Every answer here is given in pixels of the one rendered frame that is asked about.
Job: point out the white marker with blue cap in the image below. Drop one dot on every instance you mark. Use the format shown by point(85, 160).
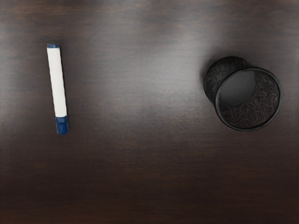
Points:
point(57, 86)

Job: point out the black mesh pen holder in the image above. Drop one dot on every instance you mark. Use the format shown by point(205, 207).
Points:
point(257, 109)

